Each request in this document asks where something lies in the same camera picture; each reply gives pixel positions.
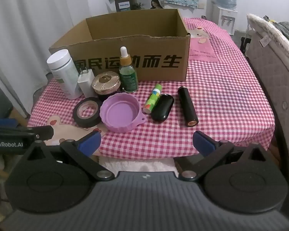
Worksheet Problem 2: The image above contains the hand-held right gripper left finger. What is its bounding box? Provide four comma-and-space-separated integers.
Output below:
22, 130, 115, 182

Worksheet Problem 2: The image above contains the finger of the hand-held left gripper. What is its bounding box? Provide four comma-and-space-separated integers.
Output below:
0, 118, 22, 131
22, 125, 55, 140

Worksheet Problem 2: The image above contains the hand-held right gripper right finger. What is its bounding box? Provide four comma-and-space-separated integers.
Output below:
176, 130, 268, 182

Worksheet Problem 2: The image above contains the black tape roll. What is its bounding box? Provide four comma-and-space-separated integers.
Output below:
72, 97, 104, 128

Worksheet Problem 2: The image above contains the black cylinder roll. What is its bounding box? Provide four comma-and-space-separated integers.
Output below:
178, 86, 198, 127

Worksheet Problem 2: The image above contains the purple plastic lid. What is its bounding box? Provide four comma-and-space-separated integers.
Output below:
100, 93, 146, 133

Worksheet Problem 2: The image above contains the black glossy oval case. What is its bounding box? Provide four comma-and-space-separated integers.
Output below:
151, 94, 174, 123

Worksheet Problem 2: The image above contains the white charger plug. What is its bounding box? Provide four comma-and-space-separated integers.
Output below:
77, 68, 97, 97

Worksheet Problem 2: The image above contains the white plastic bottle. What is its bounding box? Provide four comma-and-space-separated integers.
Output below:
47, 49, 83, 100

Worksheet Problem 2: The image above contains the dark jar with gold lid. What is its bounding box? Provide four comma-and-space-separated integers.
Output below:
91, 72, 122, 101

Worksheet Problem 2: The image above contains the green patterned tube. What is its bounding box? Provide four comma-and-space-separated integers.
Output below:
143, 84, 162, 114

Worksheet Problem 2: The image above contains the green dropper bottle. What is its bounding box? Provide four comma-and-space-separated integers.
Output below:
119, 46, 138, 93

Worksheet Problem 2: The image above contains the brown cardboard box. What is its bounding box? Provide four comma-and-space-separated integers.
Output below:
49, 9, 191, 82

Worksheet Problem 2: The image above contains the dark grey chair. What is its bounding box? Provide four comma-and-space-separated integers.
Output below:
0, 87, 14, 126

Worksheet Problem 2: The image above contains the white fluffy towel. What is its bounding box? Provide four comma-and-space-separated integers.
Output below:
97, 157, 179, 174

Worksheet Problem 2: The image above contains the pink checkered tablecloth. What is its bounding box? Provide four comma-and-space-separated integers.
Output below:
28, 17, 276, 160

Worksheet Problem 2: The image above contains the padded chair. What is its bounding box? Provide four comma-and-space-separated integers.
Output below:
246, 13, 289, 222

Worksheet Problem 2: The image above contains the white curtain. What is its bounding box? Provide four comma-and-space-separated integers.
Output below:
0, 0, 116, 116

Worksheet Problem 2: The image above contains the white water dispenser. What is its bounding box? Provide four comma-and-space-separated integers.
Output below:
211, 1, 238, 35

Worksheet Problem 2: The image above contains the dark printed carton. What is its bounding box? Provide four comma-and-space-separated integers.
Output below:
115, 0, 165, 12

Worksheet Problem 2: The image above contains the grey clothes pile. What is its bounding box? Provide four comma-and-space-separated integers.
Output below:
264, 16, 289, 51

